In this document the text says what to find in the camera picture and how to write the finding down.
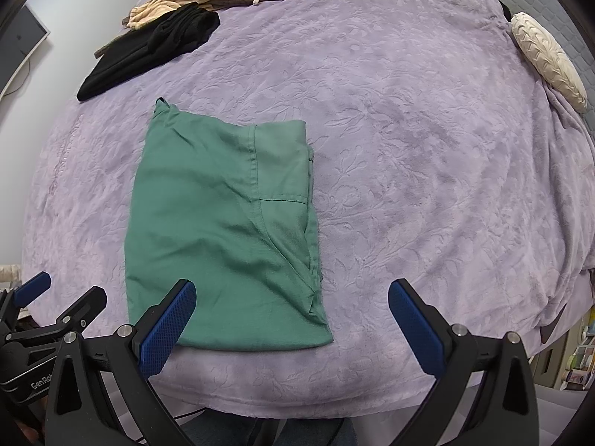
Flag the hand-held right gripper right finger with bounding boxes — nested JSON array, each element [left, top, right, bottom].
[[388, 279, 540, 446]]

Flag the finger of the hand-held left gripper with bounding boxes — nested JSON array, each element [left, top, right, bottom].
[[0, 271, 52, 310], [28, 287, 107, 335]]

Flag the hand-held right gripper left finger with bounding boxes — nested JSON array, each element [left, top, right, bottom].
[[45, 279, 198, 446]]

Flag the green button-up jacket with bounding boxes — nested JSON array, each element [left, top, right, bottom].
[[125, 97, 334, 351]]

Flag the purple embossed blanket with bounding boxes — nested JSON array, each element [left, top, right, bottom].
[[21, 0, 595, 421]]

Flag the shelf with small items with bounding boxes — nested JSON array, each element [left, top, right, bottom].
[[534, 307, 595, 391]]

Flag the white-framed monitor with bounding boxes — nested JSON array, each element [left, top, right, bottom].
[[0, 2, 51, 98]]

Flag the black cloth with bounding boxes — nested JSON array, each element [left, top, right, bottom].
[[77, 2, 221, 102]]

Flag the cream round textured pillow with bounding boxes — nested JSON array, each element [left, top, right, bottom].
[[511, 12, 589, 113]]

